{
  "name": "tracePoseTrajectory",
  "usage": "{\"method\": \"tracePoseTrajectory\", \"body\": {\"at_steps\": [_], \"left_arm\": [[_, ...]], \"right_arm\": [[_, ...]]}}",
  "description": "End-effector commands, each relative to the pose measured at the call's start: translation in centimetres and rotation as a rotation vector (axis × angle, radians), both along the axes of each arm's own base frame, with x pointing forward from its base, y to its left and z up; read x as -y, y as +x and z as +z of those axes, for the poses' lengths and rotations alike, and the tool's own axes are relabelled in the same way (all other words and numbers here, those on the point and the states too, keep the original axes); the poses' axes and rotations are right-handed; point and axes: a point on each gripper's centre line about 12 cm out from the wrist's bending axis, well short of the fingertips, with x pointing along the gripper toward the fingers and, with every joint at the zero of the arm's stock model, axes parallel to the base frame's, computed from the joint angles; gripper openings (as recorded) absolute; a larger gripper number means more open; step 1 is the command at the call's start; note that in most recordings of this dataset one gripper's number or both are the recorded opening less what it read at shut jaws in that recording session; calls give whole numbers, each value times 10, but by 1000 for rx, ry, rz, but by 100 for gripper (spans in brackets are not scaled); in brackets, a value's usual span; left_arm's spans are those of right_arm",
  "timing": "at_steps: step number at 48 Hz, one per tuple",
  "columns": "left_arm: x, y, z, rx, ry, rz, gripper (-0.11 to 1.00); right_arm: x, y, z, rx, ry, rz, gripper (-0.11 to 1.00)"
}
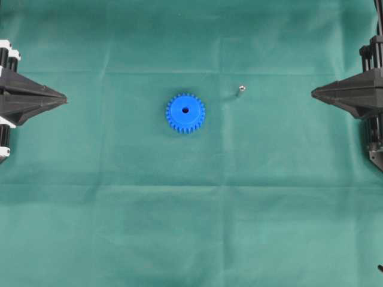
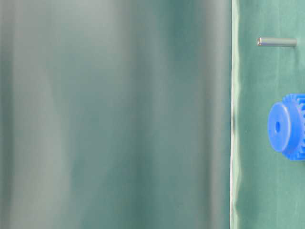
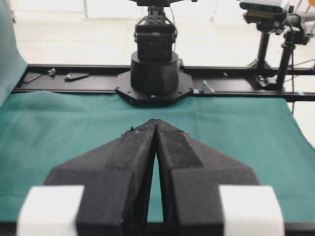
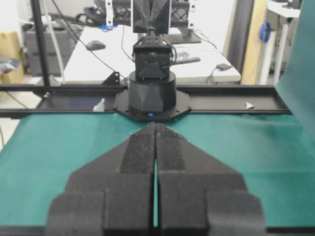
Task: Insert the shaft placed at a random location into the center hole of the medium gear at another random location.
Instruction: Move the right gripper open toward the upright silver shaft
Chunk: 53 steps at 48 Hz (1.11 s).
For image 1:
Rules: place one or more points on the green table cloth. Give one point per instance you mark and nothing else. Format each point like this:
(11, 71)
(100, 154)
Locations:
(275, 189)

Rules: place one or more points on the blue plastic gear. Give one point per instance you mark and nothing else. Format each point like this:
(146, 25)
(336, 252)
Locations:
(185, 113)

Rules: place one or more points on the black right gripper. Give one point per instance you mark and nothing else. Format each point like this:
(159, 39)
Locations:
(370, 80)

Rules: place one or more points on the small silver metal shaft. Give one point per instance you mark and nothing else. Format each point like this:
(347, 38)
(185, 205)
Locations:
(241, 91)

